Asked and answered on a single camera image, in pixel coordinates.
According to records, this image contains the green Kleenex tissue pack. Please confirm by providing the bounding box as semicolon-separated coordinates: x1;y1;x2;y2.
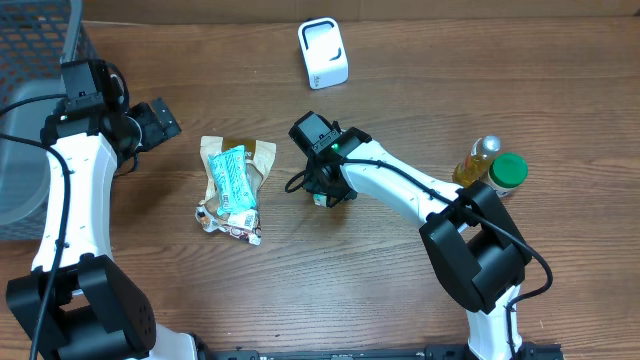
313;194;327;207

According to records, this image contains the green lid jar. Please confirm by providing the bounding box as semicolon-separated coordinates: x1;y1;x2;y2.
481;153;528;197

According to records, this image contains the mint green wipes pack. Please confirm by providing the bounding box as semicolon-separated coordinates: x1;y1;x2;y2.
208;145;256;215

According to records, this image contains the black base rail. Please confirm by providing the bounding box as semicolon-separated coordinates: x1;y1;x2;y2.
199;342;566;360

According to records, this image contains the clear plastic bottle grey cap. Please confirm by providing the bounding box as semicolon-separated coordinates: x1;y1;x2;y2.
452;135;501;187

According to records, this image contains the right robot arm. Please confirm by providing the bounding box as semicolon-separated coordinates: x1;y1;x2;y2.
285;112;532;359

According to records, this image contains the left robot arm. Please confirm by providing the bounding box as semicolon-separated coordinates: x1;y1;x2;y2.
6;59;211;360

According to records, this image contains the dark grey plastic basket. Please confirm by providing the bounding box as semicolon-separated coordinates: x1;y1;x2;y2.
0;0;101;242

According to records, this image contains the white barcode scanner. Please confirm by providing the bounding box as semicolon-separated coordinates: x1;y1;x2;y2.
297;17;349;90

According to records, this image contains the brown patterned snack bag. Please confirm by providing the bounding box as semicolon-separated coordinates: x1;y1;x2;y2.
195;136;276;246

